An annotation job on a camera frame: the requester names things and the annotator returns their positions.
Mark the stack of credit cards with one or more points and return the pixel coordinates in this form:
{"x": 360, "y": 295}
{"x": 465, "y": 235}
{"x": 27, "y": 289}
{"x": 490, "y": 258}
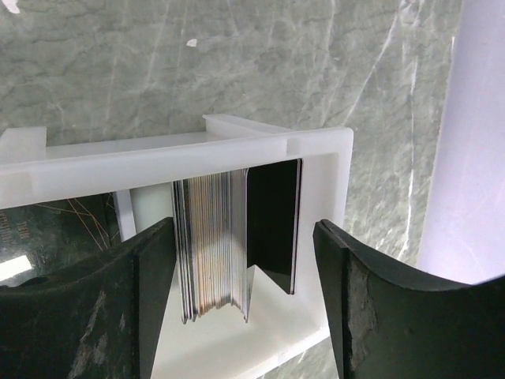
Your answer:
{"x": 229, "y": 222}

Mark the flat black card in bin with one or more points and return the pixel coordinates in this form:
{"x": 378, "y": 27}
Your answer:
{"x": 39, "y": 239}

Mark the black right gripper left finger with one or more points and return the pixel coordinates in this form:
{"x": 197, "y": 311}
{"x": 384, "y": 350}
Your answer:
{"x": 98, "y": 318}

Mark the white plastic bin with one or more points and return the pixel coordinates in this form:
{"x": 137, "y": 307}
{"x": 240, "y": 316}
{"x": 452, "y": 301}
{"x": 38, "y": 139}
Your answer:
{"x": 220, "y": 344}

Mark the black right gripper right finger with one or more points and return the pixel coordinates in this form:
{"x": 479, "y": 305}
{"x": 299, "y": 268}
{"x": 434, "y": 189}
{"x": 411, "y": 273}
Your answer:
{"x": 390, "y": 320}

